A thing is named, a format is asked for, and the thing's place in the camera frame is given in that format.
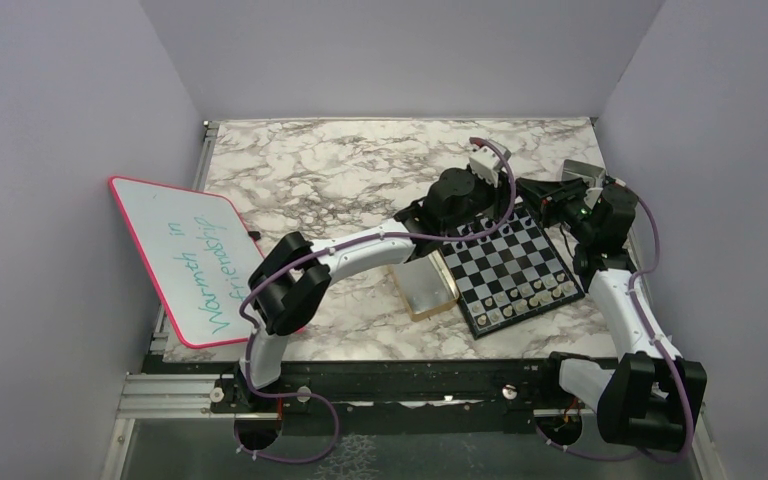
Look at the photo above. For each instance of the white box of black pieces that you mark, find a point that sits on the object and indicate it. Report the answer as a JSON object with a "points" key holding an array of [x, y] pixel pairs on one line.
{"points": [[592, 176]]}

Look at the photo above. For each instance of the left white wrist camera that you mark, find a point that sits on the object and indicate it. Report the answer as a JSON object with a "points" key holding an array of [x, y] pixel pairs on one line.
{"points": [[486, 164]]}

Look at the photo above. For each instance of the black table front rail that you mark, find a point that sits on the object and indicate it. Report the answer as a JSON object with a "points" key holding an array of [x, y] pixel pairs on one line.
{"points": [[317, 398]]}

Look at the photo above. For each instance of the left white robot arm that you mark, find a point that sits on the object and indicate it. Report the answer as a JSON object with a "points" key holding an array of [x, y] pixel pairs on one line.
{"points": [[287, 288]]}

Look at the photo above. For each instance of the black white chessboard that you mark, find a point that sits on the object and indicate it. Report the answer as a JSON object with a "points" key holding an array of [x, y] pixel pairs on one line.
{"points": [[510, 268]]}

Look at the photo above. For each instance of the red framed whiteboard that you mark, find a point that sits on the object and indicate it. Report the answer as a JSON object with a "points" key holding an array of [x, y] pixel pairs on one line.
{"points": [[199, 255]]}

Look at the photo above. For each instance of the gold metal tin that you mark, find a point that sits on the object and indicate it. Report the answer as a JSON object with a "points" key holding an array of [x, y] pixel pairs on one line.
{"points": [[426, 286]]}

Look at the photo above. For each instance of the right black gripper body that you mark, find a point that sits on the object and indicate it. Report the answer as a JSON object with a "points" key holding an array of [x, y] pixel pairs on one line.
{"points": [[580, 227]]}

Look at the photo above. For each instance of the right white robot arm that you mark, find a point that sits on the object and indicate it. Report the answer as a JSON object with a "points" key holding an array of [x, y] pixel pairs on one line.
{"points": [[651, 400]]}

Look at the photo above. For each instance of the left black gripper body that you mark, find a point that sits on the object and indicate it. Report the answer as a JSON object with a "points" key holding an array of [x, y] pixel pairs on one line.
{"points": [[485, 199]]}

